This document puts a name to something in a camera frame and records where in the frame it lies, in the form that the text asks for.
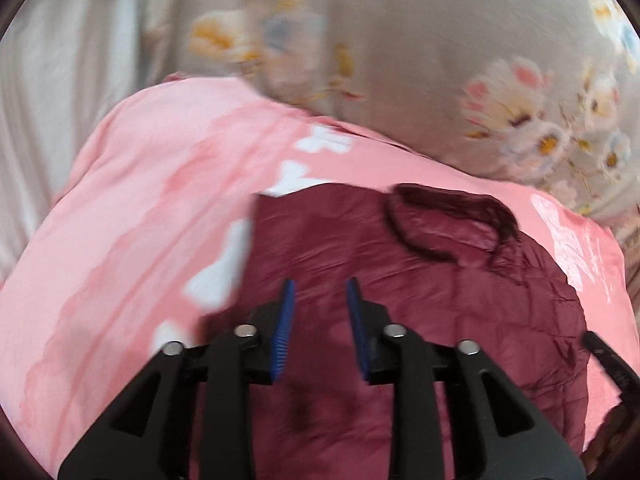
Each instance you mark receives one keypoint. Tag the pale grey satin sheet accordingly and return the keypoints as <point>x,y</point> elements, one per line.
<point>50,85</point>

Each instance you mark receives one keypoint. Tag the grey floral bed sheet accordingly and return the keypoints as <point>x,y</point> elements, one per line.
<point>425,60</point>

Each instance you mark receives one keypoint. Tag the maroon puffer jacket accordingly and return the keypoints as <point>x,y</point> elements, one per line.
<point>450,310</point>

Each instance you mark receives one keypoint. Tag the person's right hand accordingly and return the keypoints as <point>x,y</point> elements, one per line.
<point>610,435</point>

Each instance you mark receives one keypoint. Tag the pink printed blanket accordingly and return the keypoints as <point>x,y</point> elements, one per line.
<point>150,185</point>

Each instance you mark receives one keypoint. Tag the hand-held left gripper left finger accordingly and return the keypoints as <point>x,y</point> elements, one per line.
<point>284,330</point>

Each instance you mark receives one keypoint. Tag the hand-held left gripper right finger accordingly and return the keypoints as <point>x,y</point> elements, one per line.
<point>357,330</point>

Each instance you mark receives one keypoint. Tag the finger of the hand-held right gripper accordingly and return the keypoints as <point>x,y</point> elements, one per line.
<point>612,365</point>

